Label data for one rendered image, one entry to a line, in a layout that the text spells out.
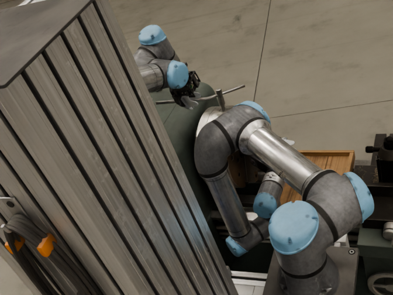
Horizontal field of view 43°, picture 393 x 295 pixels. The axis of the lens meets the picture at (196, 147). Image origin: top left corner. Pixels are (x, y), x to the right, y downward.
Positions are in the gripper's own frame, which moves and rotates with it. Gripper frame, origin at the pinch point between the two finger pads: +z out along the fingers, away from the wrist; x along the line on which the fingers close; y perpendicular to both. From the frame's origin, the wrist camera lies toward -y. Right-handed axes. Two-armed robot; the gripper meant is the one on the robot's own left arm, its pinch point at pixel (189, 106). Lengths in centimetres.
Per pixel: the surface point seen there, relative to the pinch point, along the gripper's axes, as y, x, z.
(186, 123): -6.4, 0.8, 11.0
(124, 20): -305, 341, 227
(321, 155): 34, 13, 50
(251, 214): 12.6, -18.2, 44.6
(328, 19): -28, 277, 210
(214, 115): 3.7, 5.2, 11.8
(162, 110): -18.8, 7.1, 10.5
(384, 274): 62, -35, 49
